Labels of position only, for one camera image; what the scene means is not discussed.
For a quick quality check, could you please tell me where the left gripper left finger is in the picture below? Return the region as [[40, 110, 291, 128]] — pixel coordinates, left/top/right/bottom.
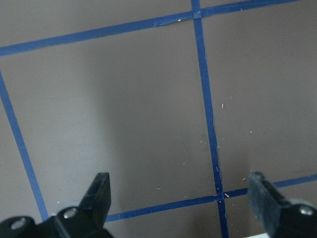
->
[[0, 173, 110, 238]]

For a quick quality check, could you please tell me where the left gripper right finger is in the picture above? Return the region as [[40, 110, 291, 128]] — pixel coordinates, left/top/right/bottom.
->
[[247, 172, 317, 238]]

